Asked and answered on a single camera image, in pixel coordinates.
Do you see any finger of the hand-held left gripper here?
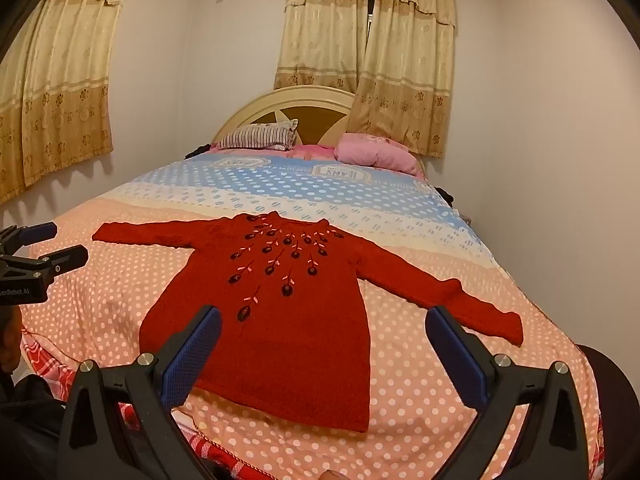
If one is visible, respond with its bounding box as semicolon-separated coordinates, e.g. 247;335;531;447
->
0;244;90;289
0;222;57;255

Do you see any woven basket at left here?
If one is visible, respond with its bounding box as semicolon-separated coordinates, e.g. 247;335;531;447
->
0;0;138;204

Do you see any pink blanket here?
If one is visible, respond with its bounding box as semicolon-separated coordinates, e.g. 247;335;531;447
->
292;143;341;160

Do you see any pink pillow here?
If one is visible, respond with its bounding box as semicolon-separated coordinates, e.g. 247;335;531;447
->
334;132;418;176

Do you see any dark round object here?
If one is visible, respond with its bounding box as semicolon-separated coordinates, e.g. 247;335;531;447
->
575;342;640;480

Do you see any beige patterned curtain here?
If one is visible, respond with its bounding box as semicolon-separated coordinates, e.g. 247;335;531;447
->
346;0;458;158
274;0;371;93

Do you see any cream wooden headboard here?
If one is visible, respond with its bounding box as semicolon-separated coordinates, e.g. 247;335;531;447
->
212;85;430;178

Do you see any polka-dot bed sheet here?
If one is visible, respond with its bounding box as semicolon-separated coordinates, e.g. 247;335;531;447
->
20;152;608;480

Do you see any striped pillow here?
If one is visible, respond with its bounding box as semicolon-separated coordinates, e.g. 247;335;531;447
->
216;119;299;152

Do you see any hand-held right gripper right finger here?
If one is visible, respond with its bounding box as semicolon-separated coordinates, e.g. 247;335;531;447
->
424;305;591;480

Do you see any red patterned blanket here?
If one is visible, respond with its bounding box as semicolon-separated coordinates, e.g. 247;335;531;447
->
20;327;281;478

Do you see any person's left forearm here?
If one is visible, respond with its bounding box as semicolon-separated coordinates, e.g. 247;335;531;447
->
0;306;23;373

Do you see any red knitted sweater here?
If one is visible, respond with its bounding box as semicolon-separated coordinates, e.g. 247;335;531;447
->
91;211;524;433

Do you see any dark cloth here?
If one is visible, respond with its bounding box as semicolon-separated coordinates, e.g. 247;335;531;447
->
0;370;67;480

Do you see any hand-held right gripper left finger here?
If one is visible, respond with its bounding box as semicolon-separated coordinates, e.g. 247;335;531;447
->
59;304;223;480

